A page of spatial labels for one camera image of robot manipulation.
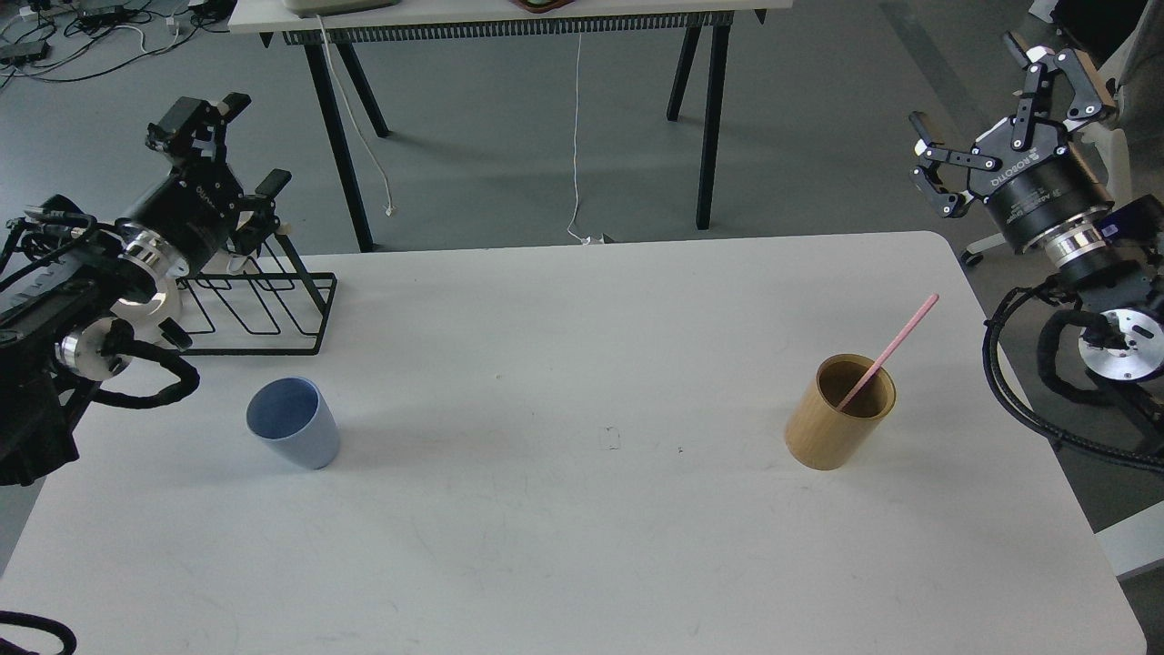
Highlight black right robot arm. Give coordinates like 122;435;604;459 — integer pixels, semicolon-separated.
909;33;1161;474

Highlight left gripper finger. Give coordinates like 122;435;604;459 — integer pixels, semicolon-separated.
233;169;294;257
146;92;251;169

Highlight background white table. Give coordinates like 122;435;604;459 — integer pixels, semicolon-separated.
227;1;790;252

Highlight blue cup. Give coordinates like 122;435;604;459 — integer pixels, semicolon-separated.
244;377;341;471

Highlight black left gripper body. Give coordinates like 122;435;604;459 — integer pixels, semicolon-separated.
119;169;244;277

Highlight black wire rack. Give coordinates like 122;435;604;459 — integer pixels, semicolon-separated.
177;228;338;356

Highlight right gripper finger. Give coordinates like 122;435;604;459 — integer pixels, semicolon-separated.
908;111;999;219
1002;33;1117;152

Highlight white hanging cable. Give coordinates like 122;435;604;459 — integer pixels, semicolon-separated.
566;33;608;247

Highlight bamboo cylinder holder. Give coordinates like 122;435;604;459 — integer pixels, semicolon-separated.
783;354;897;471

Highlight floor cables pile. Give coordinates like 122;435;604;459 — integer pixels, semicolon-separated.
0;0;239;90

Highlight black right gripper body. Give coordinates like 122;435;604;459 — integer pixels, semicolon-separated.
968;120;1114;254

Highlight white office chair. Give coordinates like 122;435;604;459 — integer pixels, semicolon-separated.
961;35;1161;266

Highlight pink chopstick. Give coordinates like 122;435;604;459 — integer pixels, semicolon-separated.
836;293;941;411

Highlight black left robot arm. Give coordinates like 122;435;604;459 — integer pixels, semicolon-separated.
1;93;291;486

